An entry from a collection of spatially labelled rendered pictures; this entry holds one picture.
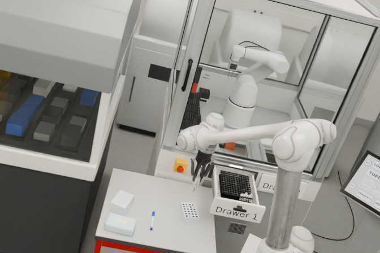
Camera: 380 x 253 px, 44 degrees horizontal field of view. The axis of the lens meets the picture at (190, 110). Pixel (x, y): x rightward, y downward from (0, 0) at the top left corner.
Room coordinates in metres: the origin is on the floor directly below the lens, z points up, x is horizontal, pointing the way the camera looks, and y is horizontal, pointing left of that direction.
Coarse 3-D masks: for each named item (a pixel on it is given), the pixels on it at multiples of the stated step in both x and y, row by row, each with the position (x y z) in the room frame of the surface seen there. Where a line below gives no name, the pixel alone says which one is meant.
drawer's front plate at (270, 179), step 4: (264, 176) 2.42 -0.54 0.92; (268, 176) 2.42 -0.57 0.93; (272, 176) 2.43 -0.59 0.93; (276, 176) 2.44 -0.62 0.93; (260, 180) 2.42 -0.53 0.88; (264, 180) 2.42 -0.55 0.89; (268, 180) 2.42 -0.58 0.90; (272, 180) 2.42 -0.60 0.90; (260, 184) 2.42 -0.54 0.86; (272, 184) 2.42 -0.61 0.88; (300, 184) 2.44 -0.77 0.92; (304, 184) 2.45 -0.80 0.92; (260, 188) 2.42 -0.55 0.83; (264, 188) 2.42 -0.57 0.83; (268, 188) 2.42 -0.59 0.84; (272, 188) 2.42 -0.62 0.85; (300, 188) 2.44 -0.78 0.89; (304, 188) 2.45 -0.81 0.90; (300, 192) 2.45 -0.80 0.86; (300, 196) 2.45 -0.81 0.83
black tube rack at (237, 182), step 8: (224, 176) 2.33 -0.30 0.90; (232, 176) 2.35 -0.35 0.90; (240, 176) 2.38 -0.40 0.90; (248, 176) 2.40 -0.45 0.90; (224, 184) 2.25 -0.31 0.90; (232, 184) 2.27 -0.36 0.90; (240, 184) 2.29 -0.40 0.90; (248, 184) 2.32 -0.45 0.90; (232, 192) 2.24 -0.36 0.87; (240, 192) 2.26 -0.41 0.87; (248, 192) 2.24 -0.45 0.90; (240, 200) 2.18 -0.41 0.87; (248, 200) 2.20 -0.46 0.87
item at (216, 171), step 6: (216, 168) 2.41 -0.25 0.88; (222, 168) 2.42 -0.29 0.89; (216, 174) 2.34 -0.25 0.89; (240, 174) 2.43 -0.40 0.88; (246, 174) 2.44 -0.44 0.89; (252, 174) 2.44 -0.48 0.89; (216, 180) 2.27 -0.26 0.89; (252, 180) 2.38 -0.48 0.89; (216, 186) 2.21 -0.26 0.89; (252, 186) 2.34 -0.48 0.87; (216, 192) 2.16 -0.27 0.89; (252, 192) 2.31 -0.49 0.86; (258, 204) 2.15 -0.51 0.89
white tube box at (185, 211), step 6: (180, 204) 2.10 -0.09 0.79; (186, 204) 2.12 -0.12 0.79; (192, 204) 2.13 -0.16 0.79; (180, 210) 2.08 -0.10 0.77; (186, 210) 2.06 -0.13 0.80; (192, 210) 2.07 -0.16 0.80; (186, 216) 2.02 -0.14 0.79; (192, 216) 2.03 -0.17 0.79; (198, 216) 2.03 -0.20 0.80; (186, 222) 2.00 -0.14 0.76; (192, 222) 2.01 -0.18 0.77
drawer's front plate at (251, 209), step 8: (216, 200) 2.06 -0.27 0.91; (224, 200) 2.07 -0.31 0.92; (232, 200) 2.08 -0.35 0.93; (216, 208) 2.06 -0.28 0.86; (224, 208) 2.07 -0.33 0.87; (232, 208) 2.07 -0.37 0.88; (248, 208) 2.08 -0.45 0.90; (256, 208) 2.09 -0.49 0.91; (264, 208) 2.09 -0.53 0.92; (232, 216) 2.07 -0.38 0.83; (240, 216) 2.08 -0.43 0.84; (248, 216) 2.08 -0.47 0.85; (256, 216) 2.09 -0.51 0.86
